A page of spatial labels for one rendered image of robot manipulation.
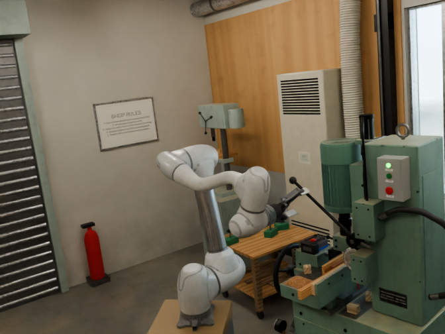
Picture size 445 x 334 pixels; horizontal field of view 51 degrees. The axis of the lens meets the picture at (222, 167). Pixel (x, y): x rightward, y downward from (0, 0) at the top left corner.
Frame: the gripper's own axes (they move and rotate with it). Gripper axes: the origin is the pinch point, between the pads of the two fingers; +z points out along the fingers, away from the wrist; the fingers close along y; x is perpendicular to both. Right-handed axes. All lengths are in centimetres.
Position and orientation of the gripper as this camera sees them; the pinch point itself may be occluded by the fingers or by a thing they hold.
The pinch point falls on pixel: (299, 201)
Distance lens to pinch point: 212.7
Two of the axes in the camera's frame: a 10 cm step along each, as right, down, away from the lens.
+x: -6.1, -6.2, 4.9
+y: 2.9, -7.5, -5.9
